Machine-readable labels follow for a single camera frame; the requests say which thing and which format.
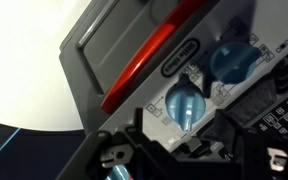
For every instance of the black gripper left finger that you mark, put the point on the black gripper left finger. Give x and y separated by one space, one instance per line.
128 146

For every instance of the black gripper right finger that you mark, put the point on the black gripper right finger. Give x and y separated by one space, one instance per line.
249 138

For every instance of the blue stove knob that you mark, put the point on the blue stove knob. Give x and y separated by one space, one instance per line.
234 62
185 106

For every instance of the grey toy stove oven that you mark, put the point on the grey toy stove oven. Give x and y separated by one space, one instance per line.
109 33

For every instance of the round white table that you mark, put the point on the round white table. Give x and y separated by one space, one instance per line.
34 92

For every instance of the red oven door handle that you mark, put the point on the red oven door handle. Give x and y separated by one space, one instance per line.
143 55

